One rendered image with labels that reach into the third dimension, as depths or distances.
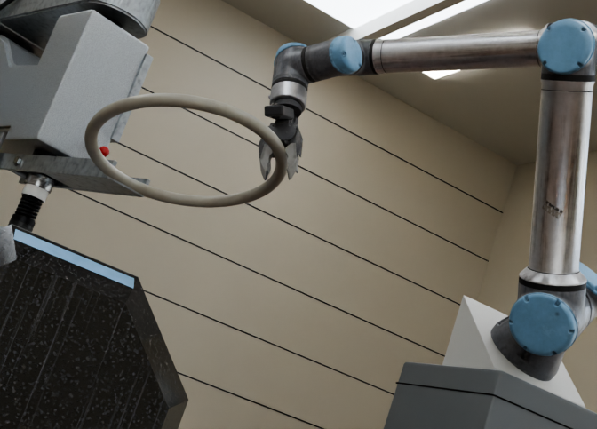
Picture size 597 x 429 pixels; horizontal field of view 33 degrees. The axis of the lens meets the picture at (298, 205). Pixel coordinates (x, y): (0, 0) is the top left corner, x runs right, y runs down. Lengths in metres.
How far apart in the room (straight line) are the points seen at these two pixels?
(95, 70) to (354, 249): 6.17
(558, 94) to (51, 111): 1.40
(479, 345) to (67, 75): 1.35
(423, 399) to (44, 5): 1.68
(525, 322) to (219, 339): 6.19
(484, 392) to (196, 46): 6.50
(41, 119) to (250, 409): 5.86
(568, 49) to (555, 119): 0.15
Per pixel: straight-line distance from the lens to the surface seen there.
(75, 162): 2.76
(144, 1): 3.08
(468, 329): 2.61
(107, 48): 3.03
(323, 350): 8.80
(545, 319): 2.31
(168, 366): 2.51
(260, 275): 8.53
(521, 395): 2.38
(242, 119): 2.28
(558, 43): 2.26
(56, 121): 2.93
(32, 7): 3.38
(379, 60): 2.56
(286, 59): 2.53
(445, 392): 2.47
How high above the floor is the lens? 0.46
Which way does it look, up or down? 15 degrees up
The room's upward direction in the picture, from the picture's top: 20 degrees clockwise
